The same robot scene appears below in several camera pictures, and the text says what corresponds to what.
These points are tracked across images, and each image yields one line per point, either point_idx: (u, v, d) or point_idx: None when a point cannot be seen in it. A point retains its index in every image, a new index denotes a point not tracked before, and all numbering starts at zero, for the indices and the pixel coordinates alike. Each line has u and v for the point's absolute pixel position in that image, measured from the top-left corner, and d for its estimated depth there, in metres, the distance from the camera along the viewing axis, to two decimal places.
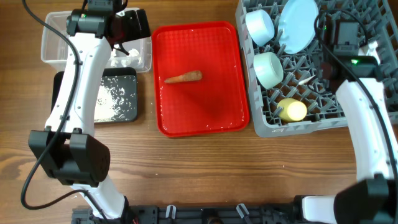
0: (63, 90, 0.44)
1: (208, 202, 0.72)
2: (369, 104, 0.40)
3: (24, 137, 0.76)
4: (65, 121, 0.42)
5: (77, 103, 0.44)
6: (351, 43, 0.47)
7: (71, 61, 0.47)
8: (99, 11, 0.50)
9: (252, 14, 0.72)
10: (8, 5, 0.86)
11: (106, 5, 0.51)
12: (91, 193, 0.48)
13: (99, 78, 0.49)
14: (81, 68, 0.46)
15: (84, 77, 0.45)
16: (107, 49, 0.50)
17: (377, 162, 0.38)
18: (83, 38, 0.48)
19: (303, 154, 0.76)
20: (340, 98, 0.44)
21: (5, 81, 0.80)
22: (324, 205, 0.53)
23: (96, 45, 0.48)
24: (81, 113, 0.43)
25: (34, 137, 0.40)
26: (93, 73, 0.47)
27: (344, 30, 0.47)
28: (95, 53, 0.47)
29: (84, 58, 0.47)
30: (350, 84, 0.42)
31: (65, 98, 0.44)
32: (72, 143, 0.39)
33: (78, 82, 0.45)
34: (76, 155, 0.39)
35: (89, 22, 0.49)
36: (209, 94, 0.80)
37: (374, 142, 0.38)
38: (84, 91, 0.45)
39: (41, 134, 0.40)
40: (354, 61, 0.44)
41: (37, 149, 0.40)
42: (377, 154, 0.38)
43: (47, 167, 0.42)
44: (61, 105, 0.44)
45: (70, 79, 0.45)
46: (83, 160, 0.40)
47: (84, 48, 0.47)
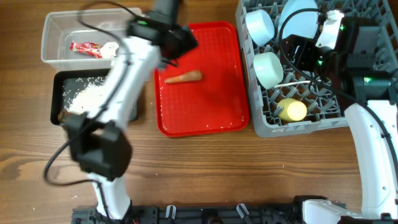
0: (109, 84, 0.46)
1: (208, 202, 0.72)
2: (380, 133, 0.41)
3: (24, 137, 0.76)
4: (104, 111, 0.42)
5: (118, 98, 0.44)
6: (367, 52, 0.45)
7: (122, 61, 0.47)
8: (158, 22, 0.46)
9: (252, 14, 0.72)
10: (8, 5, 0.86)
11: (166, 16, 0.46)
12: (104, 187, 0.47)
13: (143, 81, 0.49)
14: (130, 68, 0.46)
15: (130, 76, 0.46)
16: (156, 58, 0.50)
17: (385, 200, 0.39)
18: (135, 43, 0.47)
19: (303, 154, 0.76)
20: (347, 116, 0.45)
21: (5, 81, 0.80)
22: (324, 216, 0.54)
23: (148, 50, 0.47)
24: (120, 108, 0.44)
25: (69, 118, 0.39)
26: (140, 74, 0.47)
27: (365, 35, 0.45)
28: (146, 56, 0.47)
29: (134, 60, 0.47)
30: (359, 107, 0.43)
31: (109, 92, 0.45)
32: (102, 136, 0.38)
33: (124, 80, 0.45)
34: (105, 147, 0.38)
35: (145, 31, 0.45)
36: (211, 94, 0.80)
37: (382, 181, 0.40)
38: (127, 88, 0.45)
39: (75, 116, 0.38)
40: (366, 79, 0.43)
41: (67, 131, 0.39)
42: (386, 191, 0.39)
43: (71, 151, 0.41)
44: (104, 95, 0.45)
45: (117, 75, 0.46)
46: (107, 155, 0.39)
47: (138, 51, 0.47)
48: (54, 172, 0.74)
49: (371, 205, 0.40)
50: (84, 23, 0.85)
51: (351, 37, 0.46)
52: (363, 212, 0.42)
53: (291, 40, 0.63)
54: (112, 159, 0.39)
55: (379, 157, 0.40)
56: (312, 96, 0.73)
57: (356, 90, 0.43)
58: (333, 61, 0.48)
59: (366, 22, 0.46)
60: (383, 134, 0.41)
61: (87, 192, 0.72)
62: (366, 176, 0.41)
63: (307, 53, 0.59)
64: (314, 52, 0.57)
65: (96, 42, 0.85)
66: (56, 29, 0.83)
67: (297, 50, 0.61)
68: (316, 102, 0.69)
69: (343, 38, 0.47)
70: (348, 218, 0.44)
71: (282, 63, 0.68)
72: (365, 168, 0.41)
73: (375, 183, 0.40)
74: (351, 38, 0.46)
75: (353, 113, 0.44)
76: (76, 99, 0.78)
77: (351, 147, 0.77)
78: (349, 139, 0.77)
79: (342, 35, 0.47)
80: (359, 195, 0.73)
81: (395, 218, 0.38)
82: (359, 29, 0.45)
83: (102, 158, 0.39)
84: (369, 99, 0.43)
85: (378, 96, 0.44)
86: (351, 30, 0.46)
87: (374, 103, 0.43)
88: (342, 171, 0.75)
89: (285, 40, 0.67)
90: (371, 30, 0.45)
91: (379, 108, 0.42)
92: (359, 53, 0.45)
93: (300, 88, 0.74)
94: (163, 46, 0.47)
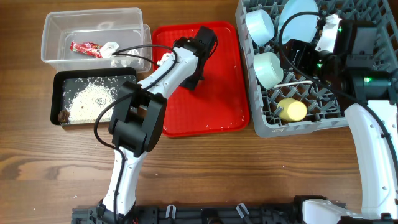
0: (158, 70, 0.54)
1: (208, 202, 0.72)
2: (380, 133, 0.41)
3: (23, 137, 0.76)
4: (153, 86, 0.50)
5: (166, 81, 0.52)
6: (366, 52, 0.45)
7: (170, 60, 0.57)
8: (199, 45, 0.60)
9: (252, 14, 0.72)
10: (8, 5, 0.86)
11: (206, 43, 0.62)
12: (126, 164, 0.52)
13: (181, 81, 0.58)
14: (176, 65, 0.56)
15: (177, 70, 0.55)
16: (194, 67, 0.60)
17: (385, 200, 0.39)
18: (183, 50, 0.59)
19: (303, 154, 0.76)
20: (347, 115, 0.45)
21: (5, 81, 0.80)
22: (324, 216, 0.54)
23: (192, 57, 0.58)
24: (166, 88, 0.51)
25: (127, 84, 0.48)
26: (181, 73, 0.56)
27: (362, 35, 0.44)
28: (189, 61, 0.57)
29: (181, 61, 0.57)
30: (359, 107, 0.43)
31: (159, 74, 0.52)
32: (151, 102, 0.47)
33: (170, 71, 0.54)
34: (150, 112, 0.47)
35: (188, 48, 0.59)
36: (211, 94, 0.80)
37: (382, 181, 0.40)
38: (173, 76, 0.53)
39: (130, 85, 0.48)
40: (366, 79, 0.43)
41: (122, 94, 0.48)
42: (386, 191, 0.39)
43: (117, 113, 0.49)
44: (153, 78, 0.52)
45: (165, 66, 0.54)
46: (149, 118, 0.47)
47: (183, 56, 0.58)
48: (54, 172, 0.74)
49: (372, 205, 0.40)
50: (84, 23, 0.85)
51: (349, 38, 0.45)
52: (363, 211, 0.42)
53: (291, 45, 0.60)
54: (152, 124, 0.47)
55: (379, 157, 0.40)
56: (312, 96, 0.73)
57: (357, 91, 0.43)
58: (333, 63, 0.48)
59: (365, 23, 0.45)
60: (383, 134, 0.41)
61: (87, 192, 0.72)
62: (367, 175, 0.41)
63: (306, 57, 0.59)
64: (313, 56, 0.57)
65: (97, 42, 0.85)
66: (56, 29, 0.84)
67: (297, 54, 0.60)
68: (316, 102, 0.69)
69: (341, 41, 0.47)
70: (348, 218, 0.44)
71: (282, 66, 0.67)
72: (365, 168, 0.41)
73: (376, 182, 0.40)
74: (350, 40, 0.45)
75: (353, 113, 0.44)
76: (76, 99, 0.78)
77: (351, 147, 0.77)
78: (349, 139, 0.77)
79: (341, 37, 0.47)
80: (359, 195, 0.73)
81: (395, 218, 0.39)
82: (357, 30, 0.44)
83: (143, 123, 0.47)
84: (369, 99, 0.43)
85: (379, 95, 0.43)
86: (349, 31, 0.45)
87: (374, 103, 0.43)
88: (342, 171, 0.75)
89: (285, 45, 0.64)
90: (369, 30, 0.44)
91: (379, 109, 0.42)
92: (357, 53, 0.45)
93: (300, 88, 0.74)
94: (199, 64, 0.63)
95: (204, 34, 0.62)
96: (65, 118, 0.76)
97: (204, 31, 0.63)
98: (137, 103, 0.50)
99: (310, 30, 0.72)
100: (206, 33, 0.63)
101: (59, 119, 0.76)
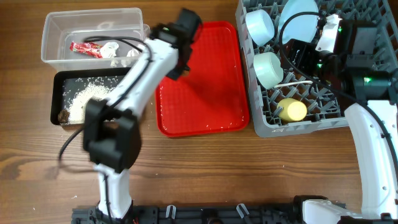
0: (129, 76, 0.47)
1: (208, 202, 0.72)
2: (380, 133, 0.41)
3: (23, 137, 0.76)
4: (122, 99, 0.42)
5: (137, 89, 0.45)
6: (366, 52, 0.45)
7: (143, 58, 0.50)
8: (178, 32, 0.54)
9: (252, 14, 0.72)
10: (8, 5, 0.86)
11: (186, 29, 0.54)
12: (109, 182, 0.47)
13: (159, 79, 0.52)
14: (151, 64, 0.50)
15: (152, 71, 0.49)
16: (173, 60, 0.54)
17: (386, 200, 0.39)
18: (158, 44, 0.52)
19: (303, 154, 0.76)
20: (347, 116, 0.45)
21: (5, 81, 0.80)
22: (324, 216, 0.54)
23: (168, 51, 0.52)
24: (138, 98, 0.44)
25: (93, 102, 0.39)
26: (157, 72, 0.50)
27: (362, 36, 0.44)
28: (166, 56, 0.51)
29: (155, 58, 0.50)
30: (359, 107, 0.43)
31: (130, 82, 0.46)
32: (121, 119, 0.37)
33: (145, 74, 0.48)
34: (122, 133, 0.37)
35: (166, 37, 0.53)
36: (211, 93, 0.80)
37: (382, 182, 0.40)
38: (148, 79, 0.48)
39: (96, 102, 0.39)
40: (366, 79, 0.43)
41: (89, 114, 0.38)
42: (386, 191, 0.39)
43: (85, 137, 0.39)
44: (125, 86, 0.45)
45: (138, 69, 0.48)
46: (122, 139, 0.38)
47: (159, 51, 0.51)
48: (54, 172, 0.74)
49: (372, 205, 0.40)
50: (84, 23, 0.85)
51: (349, 38, 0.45)
52: (363, 212, 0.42)
53: (291, 43, 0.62)
54: (127, 147, 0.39)
55: (379, 157, 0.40)
56: (312, 96, 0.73)
57: (356, 91, 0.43)
58: (333, 62, 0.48)
59: (365, 23, 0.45)
60: (383, 134, 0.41)
61: (87, 192, 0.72)
62: (366, 175, 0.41)
63: (306, 56, 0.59)
64: (313, 56, 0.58)
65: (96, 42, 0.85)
66: (56, 29, 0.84)
67: (297, 54, 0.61)
68: (316, 102, 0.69)
69: (339, 42, 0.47)
70: (348, 218, 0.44)
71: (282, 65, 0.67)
72: (366, 168, 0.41)
73: (375, 182, 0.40)
74: (350, 40, 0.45)
75: (353, 113, 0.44)
76: (76, 99, 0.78)
77: (351, 147, 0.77)
78: (349, 139, 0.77)
79: (341, 37, 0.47)
80: (359, 195, 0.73)
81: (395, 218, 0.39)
82: (357, 31, 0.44)
83: (117, 145, 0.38)
84: (369, 99, 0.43)
85: (379, 96, 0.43)
86: (349, 31, 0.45)
87: (374, 103, 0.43)
88: (343, 171, 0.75)
89: (286, 44, 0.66)
90: (369, 30, 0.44)
91: (379, 109, 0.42)
92: (358, 53, 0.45)
93: (300, 88, 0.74)
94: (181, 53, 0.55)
95: (185, 17, 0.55)
96: (65, 118, 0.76)
97: (185, 13, 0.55)
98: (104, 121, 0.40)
99: (310, 30, 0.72)
100: (188, 16, 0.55)
101: (59, 119, 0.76)
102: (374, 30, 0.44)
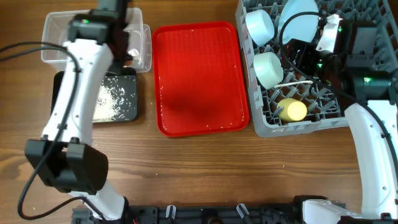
0: (60, 99, 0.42)
1: (208, 202, 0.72)
2: (380, 133, 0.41)
3: (23, 137, 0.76)
4: (63, 130, 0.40)
5: (74, 111, 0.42)
6: (366, 52, 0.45)
7: (71, 69, 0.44)
8: (103, 17, 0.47)
9: (252, 14, 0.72)
10: (8, 5, 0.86)
11: (111, 15, 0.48)
12: (89, 199, 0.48)
13: (100, 82, 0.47)
14: (81, 76, 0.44)
15: (84, 84, 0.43)
16: (108, 55, 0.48)
17: (385, 200, 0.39)
18: (84, 45, 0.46)
19: (303, 154, 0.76)
20: (347, 116, 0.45)
21: (5, 81, 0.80)
22: (324, 216, 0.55)
23: (96, 51, 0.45)
24: (79, 122, 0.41)
25: (32, 144, 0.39)
26: (92, 81, 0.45)
27: (362, 36, 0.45)
28: (95, 60, 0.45)
29: (83, 66, 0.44)
30: (359, 107, 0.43)
31: (63, 106, 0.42)
32: (69, 153, 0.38)
33: (78, 89, 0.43)
34: (74, 165, 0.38)
35: (91, 27, 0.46)
36: (211, 94, 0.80)
37: (382, 181, 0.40)
38: (83, 95, 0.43)
39: (37, 143, 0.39)
40: (366, 79, 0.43)
41: (33, 158, 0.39)
42: (386, 191, 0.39)
43: (43, 175, 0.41)
44: (59, 113, 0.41)
45: (69, 86, 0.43)
46: (78, 169, 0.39)
47: (84, 55, 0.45)
48: None
49: (371, 205, 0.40)
50: None
51: (349, 38, 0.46)
52: (363, 211, 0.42)
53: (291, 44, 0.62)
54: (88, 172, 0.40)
55: (379, 157, 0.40)
56: (312, 96, 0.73)
57: (356, 91, 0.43)
58: (333, 62, 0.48)
59: (364, 23, 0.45)
60: (383, 134, 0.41)
61: None
62: (366, 175, 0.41)
63: (306, 56, 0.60)
64: (313, 56, 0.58)
65: None
66: (56, 29, 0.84)
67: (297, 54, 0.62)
68: (316, 102, 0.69)
69: (339, 42, 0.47)
70: (347, 218, 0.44)
71: (282, 65, 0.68)
72: (366, 168, 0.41)
73: (375, 182, 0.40)
74: (349, 40, 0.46)
75: (353, 112, 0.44)
76: None
77: (351, 147, 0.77)
78: (349, 139, 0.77)
79: (341, 37, 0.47)
80: (359, 195, 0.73)
81: (395, 218, 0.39)
82: (357, 30, 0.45)
83: (76, 173, 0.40)
84: (369, 99, 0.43)
85: (379, 96, 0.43)
86: (349, 31, 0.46)
87: (374, 102, 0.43)
88: (343, 172, 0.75)
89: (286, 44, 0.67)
90: (368, 30, 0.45)
91: (379, 109, 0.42)
92: (358, 53, 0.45)
93: (300, 88, 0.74)
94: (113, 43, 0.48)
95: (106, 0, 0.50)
96: None
97: None
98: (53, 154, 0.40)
99: (310, 30, 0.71)
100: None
101: None
102: (374, 29, 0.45)
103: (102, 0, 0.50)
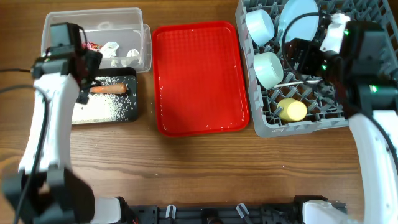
0: (33, 129, 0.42)
1: (208, 202, 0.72)
2: (386, 147, 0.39)
3: (24, 137, 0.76)
4: (38, 158, 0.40)
5: (49, 137, 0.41)
6: (373, 58, 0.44)
7: (40, 102, 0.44)
8: (63, 55, 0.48)
9: (252, 14, 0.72)
10: (8, 5, 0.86)
11: (68, 49, 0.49)
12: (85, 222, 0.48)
13: (71, 110, 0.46)
14: (50, 105, 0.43)
15: (55, 112, 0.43)
16: (74, 88, 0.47)
17: (388, 218, 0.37)
18: (49, 79, 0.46)
19: (303, 154, 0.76)
20: (351, 124, 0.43)
21: (5, 81, 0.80)
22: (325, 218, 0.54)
23: (62, 81, 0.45)
24: (54, 145, 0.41)
25: (7, 180, 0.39)
26: (64, 110, 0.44)
27: (368, 41, 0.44)
28: (62, 90, 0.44)
29: (51, 96, 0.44)
30: (364, 119, 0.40)
31: (36, 136, 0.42)
32: (50, 177, 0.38)
33: (48, 120, 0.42)
34: (55, 193, 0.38)
35: (53, 64, 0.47)
36: (210, 93, 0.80)
37: (386, 197, 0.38)
38: (56, 119, 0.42)
39: (12, 180, 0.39)
40: (373, 88, 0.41)
41: (10, 195, 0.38)
42: (390, 209, 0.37)
43: (28, 217, 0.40)
44: (33, 144, 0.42)
45: (39, 114, 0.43)
46: (63, 196, 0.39)
47: (51, 86, 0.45)
48: None
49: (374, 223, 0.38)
50: (84, 23, 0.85)
51: (356, 42, 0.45)
52: None
53: (295, 43, 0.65)
54: (70, 196, 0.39)
55: (384, 172, 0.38)
56: (312, 96, 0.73)
57: (361, 98, 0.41)
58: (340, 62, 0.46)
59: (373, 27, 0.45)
60: (388, 148, 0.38)
61: None
62: (369, 193, 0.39)
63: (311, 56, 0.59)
64: (316, 57, 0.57)
65: (96, 42, 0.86)
66: None
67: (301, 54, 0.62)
68: (316, 102, 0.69)
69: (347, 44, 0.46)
70: None
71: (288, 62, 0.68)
72: (369, 182, 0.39)
73: (379, 198, 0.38)
74: (357, 44, 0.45)
75: (357, 123, 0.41)
76: None
77: (351, 147, 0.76)
78: (349, 138, 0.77)
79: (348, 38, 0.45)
80: (359, 195, 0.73)
81: None
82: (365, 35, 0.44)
83: (60, 203, 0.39)
84: (374, 111, 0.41)
85: (384, 106, 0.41)
86: (356, 35, 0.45)
87: (379, 114, 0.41)
88: (343, 172, 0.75)
89: (289, 43, 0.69)
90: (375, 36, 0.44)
91: (385, 121, 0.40)
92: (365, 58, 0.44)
93: (300, 88, 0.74)
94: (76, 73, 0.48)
95: (57, 31, 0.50)
96: None
97: (54, 28, 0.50)
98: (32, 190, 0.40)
99: (309, 32, 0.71)
100: (59, 30, 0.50)
101: None
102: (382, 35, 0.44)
103: (53, 36, 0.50)
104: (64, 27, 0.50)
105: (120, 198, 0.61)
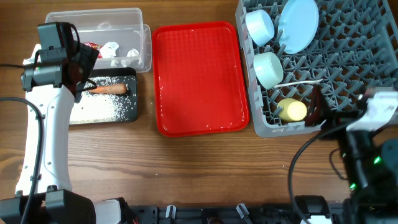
0: (30, 151, 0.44)
1: (208, 202, 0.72)
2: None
3: (24, 137, 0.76)
4: (36, 181, 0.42)
5: (46, 160, 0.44)
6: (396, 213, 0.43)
7: (33, 117, 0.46)
8: (54, 61, 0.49)
9: (252, 14, 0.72)
10: (8, 5, 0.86)
11: (60, 53, 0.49)
12: None
13: (66, 123, 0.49)
14: (45, 122, 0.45)
15: (50, 134, 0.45)
16: (69, 97, 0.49)
17: None
18: (41, 92, 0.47)
19: (303, 154, 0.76)
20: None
21: (5, 81, 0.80)
22: None
23: (56, 94, 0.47)
24: (52, 169, 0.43)
25: (7, 203, 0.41)
26: (59, 126, 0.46)
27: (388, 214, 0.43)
28: (56, 103, 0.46)
29: (45, 112, 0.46)
30: None
31: (32, 158, 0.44)
32: (49, 202, 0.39)
33: (43, 140, 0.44)
34: (55, 213, 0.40)
35: (45, 73, 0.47)
36: (210, 94, 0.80)
37: None
38: (52, 140, 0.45)
39: (13, 201, 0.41)
40: None
41: (9, 216, 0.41)
42: None
43: None
44: (30, 165, 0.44)
45: (36, 135, 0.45)
46: (64, 217, 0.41)
47: (44, 100, 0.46)
48: None
49: None
50: (84, 23, 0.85)
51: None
52: None
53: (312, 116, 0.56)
54: (68, 218, 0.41)
55: None
56: None
57: None
58: (346, 140, 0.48)
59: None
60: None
61: (87, 192, 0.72)
62: None
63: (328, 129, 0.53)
64: (344, 147, 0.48)
65: (96, 42, 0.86)
66: None
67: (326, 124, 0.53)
68: None
69: (359, 165, 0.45)
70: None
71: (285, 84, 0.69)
72: None
73: None
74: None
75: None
76: None
77: None
78: None
79: (374, 165, 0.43)
80: None
81: None
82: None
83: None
84: None
85: None
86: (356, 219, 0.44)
87: None
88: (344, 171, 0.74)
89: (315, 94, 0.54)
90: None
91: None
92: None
93: (300, 88, 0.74)
94: (69, 80, 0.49)
95: (46, 33, 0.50)
96: None
97: (42, 30, 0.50)
98: (34, 209, 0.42)
99: (300, 40, 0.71)
100: (48, 33, 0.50)
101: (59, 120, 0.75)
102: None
103: (43, 38, 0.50)
104: (54, 28, 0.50)
105: (122, 198, 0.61)
